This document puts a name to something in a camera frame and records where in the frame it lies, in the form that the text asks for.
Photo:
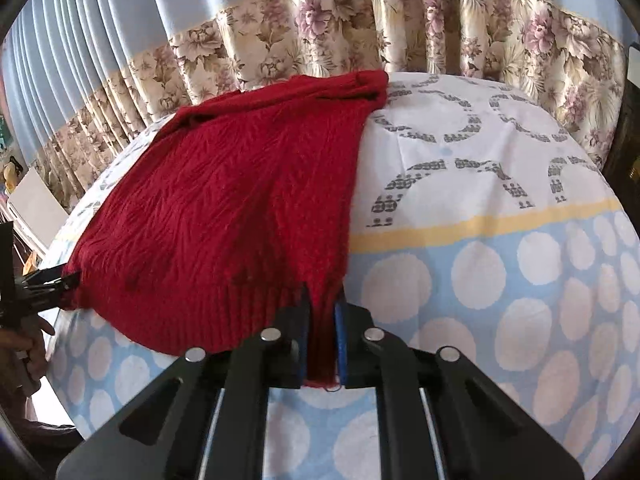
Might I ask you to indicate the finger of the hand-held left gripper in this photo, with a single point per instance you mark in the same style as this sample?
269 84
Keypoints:
47 282

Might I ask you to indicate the person's left hand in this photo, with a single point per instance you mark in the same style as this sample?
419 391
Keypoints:
30 350

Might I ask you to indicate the black and silver water dispenser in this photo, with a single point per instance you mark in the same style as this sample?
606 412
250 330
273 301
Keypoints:
627 135

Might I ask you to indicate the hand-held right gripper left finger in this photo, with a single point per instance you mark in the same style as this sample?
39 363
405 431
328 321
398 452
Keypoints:
295 340

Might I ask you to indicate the blue curtain with floral hem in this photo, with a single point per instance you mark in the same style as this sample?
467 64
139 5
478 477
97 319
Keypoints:
150 0

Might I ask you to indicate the red knitted sweater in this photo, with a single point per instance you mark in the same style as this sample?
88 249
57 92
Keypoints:
225 200

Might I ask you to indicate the small yellow object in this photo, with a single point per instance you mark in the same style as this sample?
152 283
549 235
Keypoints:
11 175

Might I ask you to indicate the white board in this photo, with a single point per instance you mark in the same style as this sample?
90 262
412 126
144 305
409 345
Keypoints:
32 205

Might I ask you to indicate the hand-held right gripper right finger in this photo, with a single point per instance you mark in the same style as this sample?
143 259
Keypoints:
341 350

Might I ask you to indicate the patterned bed sheet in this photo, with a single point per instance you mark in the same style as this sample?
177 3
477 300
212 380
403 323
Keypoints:
475 285

